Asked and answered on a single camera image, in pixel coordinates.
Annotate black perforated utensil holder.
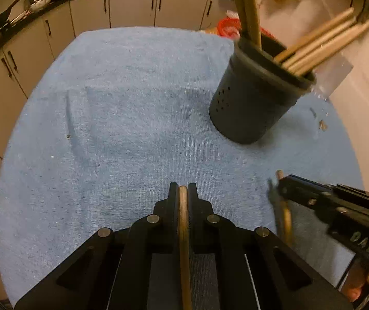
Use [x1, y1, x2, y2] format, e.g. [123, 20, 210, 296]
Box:
[209, 37, 316, 145]

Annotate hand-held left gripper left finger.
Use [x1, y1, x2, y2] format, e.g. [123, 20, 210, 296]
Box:
[15, 182, 180, 310]

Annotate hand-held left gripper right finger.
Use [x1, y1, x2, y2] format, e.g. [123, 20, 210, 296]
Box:
[188, 183, 355, 310]

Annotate blue towel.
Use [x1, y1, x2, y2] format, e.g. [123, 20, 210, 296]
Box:
[0, 27, 365, 307]

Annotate white bowl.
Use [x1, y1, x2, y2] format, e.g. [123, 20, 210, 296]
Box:
[28, 0, 52, 12]

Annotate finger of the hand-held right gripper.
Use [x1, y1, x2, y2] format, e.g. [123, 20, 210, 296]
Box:
[268, 174, 333, 214]

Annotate person's right hand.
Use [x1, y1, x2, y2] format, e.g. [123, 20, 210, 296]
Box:
[343, 265, 369, 301]

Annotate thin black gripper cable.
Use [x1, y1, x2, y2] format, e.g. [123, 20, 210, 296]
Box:
[336, 254, 357, 289]

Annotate grey lower kitchen cabinets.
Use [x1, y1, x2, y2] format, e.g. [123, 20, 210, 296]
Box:
[0, 0, 233, 298]

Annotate red plastic basket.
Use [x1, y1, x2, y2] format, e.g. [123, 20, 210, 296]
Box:
[218, 18, 242, 37]

